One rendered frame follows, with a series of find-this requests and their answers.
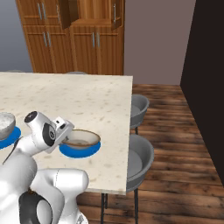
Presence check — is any wooden cabinet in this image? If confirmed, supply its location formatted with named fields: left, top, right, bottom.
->
left=16, top=0, right=126, bottom=76

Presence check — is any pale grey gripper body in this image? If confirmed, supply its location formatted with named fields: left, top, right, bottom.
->
left=46, top=125, right=75, bottom=155

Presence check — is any black table leg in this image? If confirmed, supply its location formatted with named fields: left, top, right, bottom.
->
left=100, top=192, right=109, bottom=224

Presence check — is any grey bucket chair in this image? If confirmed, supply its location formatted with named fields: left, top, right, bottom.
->
left=129, top=94, right=151, bottom=136
left=65, top=70, right=88, bottom=75
left=125, top=133, right=155, bottom=224

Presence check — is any open wooden cabinet door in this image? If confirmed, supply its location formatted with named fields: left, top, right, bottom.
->
left=58, top=0, right=80, bottom=31
left=110, top=0, right=126, bottom=31

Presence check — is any blue plate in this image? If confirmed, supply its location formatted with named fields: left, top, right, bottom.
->
left=59, top=140, right=102, bottom=159
left=0, top=125, right=22, bottom=151

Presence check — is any brown rimmed grey bowl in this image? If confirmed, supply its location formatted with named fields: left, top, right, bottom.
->
left=61, top=129, right=102, bottom=151

